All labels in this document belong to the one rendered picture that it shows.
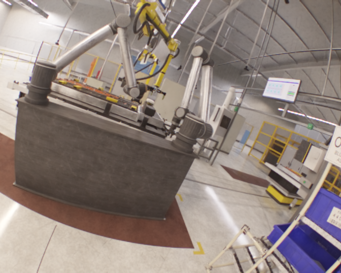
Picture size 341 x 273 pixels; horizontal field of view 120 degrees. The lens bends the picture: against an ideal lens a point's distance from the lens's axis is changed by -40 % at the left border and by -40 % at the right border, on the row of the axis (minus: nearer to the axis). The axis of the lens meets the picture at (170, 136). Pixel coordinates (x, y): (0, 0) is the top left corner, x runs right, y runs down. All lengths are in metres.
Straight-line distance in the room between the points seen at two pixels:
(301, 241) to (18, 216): 2.40
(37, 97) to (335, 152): 2.09
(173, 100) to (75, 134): 5.89
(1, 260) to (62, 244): 0.57
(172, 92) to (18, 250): 6.77
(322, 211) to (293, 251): 0.34
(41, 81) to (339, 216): 2.17
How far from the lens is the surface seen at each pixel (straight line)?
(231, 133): 8.36
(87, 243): 1.56
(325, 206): 1.09
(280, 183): 5.26
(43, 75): 1.48
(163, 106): 6.92
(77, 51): 1.74
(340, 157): 1.05
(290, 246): 1.28
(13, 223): 1.66
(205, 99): 1.87
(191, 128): 1.55
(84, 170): 1.54
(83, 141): 1.42
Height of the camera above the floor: 1.31
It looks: 12 degrees down
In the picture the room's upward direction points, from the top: 24 degrees clockwise
